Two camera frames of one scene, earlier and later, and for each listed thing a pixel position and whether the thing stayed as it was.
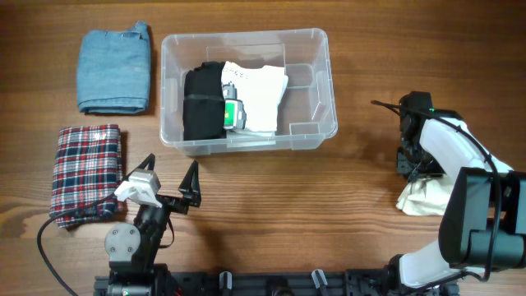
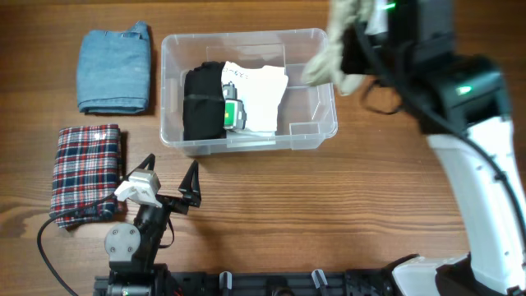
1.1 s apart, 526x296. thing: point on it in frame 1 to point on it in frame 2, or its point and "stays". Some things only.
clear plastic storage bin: (246, 89) stays
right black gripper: (433, 170) to (357, 43)
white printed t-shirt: (260, 90) stays
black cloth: (203, 116) stays
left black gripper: (190, 188) stays
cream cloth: (424, 197) to (327, 67)
